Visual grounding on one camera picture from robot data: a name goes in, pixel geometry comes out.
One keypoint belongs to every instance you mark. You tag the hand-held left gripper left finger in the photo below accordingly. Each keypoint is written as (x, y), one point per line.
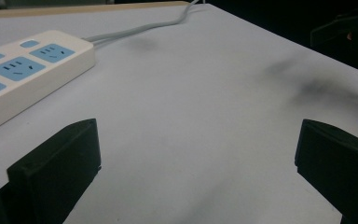
(56, 168)

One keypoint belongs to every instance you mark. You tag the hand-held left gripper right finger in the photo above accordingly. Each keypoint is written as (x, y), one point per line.
(341, 161)

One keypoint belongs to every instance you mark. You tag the white power strip blue sockets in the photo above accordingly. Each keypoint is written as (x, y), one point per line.
(28, 74)

